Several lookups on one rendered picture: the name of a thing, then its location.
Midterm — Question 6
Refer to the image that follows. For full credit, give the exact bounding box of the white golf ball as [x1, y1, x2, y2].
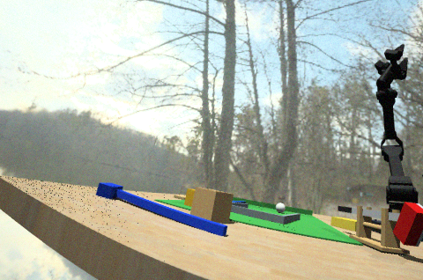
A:
[276, 203, 286, 213]

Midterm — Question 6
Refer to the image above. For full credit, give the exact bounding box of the green flat mat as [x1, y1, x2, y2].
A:
[154, 199, 364, 246]

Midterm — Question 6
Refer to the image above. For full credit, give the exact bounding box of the tan cube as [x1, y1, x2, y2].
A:
[190, 187, 234, 222]

